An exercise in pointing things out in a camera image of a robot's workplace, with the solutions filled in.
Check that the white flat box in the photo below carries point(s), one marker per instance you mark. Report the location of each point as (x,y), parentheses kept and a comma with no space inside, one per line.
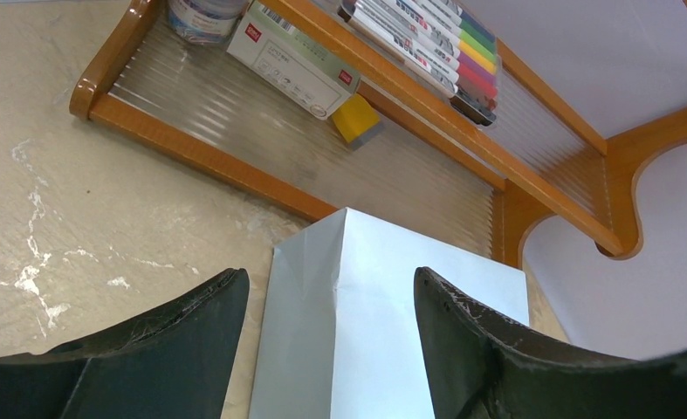
(299,67)

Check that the blue lid white jar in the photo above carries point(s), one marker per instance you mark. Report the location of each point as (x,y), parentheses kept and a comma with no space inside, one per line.
(205,22)

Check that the set of coloured markers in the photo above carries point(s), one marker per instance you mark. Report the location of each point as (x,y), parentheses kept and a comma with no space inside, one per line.
(414,33)

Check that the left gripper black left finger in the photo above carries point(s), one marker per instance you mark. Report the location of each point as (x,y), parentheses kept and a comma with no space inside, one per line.
(173,361)

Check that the yellow small bottle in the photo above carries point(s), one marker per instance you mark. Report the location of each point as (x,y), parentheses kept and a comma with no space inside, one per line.
(357,122)

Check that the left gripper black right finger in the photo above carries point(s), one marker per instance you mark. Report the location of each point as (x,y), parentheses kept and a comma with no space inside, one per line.
(482,364)

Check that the white blue paper bag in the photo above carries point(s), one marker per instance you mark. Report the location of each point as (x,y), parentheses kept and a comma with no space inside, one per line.
(339,337)

